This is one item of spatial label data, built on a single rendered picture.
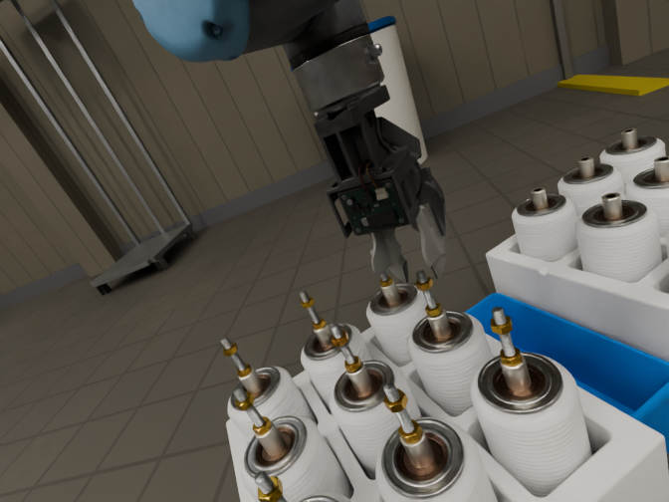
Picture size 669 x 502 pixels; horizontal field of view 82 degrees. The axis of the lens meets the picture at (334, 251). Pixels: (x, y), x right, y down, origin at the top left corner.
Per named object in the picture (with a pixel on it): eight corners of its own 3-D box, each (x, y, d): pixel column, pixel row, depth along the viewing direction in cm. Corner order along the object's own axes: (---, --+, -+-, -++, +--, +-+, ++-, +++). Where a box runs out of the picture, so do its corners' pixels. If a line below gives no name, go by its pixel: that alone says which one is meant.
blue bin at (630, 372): (694, 437, 49) (690, 370, 45) (638, 493, 47) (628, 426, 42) (509, 339, 76) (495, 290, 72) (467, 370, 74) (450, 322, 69)
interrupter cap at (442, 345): (457, 306, 51) (456, 302, 51) (486, 338, 44) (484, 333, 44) (405, 330, 51) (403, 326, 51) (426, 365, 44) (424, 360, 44)
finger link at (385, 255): (372, 305, 43) (352, 233, 39) (385, 276, 48) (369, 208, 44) (399, 306, 42) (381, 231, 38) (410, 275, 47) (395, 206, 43)
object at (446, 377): (492, 391, 59) (460, 298, 52) (531, 442, 50) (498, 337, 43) (434, 417, 59) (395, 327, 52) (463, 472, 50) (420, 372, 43)
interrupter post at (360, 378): (353, 396, 45) (342, 376, 43) (356, 380, 47) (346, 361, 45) (373, 393, 44) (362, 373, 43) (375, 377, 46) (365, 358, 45)
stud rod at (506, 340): (514, 376, 36) (495, 314, 33) (507, 370, 37) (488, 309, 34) (523, 373, 36) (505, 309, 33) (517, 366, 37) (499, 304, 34)
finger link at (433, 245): (430, 302, 40) (388, 229, 37) (438, 271, 45) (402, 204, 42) (458, 296, 38) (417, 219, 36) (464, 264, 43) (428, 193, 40)
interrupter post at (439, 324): (447, 324, 49) (440, 304, 48) (456, 335, 47) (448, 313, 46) (430, 332, 49) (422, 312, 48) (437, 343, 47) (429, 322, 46)
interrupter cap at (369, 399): (329, 417, 43) (327, 413, 43) (341, 369, 50) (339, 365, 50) (392, 410, 41) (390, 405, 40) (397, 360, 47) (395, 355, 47)
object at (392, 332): (458, 361, 67) (427, 276, 60) (457, 406, 59) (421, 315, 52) (405, 366, 71) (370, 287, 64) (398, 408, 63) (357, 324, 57)
